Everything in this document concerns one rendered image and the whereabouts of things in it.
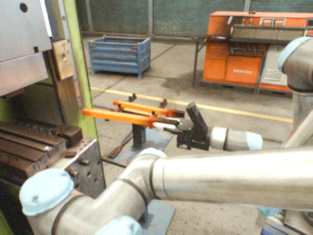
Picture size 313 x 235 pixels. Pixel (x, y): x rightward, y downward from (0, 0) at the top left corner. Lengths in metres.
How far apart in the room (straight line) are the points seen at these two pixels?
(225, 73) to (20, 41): 3.73
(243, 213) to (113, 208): 1.75
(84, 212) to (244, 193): 0.22
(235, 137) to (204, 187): 0.42
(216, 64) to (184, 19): 4.40
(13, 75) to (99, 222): 0.61
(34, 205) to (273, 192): 0.32
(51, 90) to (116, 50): 3.59
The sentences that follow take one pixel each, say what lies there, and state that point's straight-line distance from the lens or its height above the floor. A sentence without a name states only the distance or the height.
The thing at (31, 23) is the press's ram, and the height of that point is 1.46.
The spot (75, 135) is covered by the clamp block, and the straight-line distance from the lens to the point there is 1.09.
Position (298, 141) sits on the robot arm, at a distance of 0.67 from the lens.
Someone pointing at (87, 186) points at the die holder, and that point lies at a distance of 1.19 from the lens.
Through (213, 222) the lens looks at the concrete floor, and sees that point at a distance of 1.92.
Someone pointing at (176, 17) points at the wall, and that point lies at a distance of 8.44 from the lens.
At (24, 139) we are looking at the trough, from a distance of 1.12.
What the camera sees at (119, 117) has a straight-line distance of 0.85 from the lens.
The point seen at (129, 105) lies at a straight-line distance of 1.21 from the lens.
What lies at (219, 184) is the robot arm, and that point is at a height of 1.32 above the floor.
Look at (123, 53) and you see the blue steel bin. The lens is 4.65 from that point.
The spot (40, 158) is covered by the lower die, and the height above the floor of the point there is 0.98.
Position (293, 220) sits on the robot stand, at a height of 0.82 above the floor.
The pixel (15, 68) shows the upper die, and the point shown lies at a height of 1.34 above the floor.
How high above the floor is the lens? 1.54
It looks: 29 degrees down
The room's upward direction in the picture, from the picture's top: straight up
